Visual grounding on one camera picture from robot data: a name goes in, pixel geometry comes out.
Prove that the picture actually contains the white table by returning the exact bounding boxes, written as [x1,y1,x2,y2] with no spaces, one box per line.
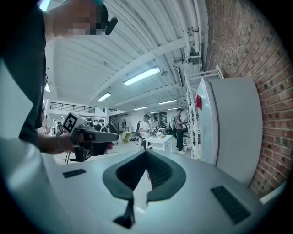
[144,134,175,154]

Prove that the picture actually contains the person's head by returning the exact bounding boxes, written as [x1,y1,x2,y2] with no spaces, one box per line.
[43,0,109,43]

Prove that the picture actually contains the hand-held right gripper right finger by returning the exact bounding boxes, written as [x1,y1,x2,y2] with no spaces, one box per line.
[146,149,187,202]

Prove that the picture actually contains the white ceiling pipes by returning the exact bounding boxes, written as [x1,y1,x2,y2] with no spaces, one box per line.
[176,0,205,64]

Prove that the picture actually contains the grey wristband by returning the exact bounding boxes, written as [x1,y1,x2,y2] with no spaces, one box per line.
[55,131,64,154]

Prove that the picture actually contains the person's left hand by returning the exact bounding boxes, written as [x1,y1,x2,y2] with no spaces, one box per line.
[61,133,115,154]

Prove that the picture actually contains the person's left forearm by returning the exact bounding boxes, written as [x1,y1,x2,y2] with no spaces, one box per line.
[36,131,63,155]

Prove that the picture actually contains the yellow green stool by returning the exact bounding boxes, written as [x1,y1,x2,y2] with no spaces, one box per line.
[121,131,134,144]

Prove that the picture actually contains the person's black shirt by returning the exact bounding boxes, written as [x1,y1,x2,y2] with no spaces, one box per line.
[0,4,48,147]

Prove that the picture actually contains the black head camera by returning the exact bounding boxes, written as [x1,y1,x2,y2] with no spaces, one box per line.
[103,16,119,36]

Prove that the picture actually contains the white shelf rack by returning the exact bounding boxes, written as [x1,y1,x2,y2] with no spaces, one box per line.
[184,64,225,161]

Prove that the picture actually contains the grey refrigerator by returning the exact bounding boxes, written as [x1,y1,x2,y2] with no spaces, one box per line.
[195,77,264,184]

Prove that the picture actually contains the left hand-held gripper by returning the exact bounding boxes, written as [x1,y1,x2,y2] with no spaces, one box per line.
[61,111,119,163]

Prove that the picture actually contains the white desk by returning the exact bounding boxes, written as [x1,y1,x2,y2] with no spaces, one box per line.
[259,181,288,205]

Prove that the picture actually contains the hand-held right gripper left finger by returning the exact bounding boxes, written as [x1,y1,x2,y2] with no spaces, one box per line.
[102,150,147,229]

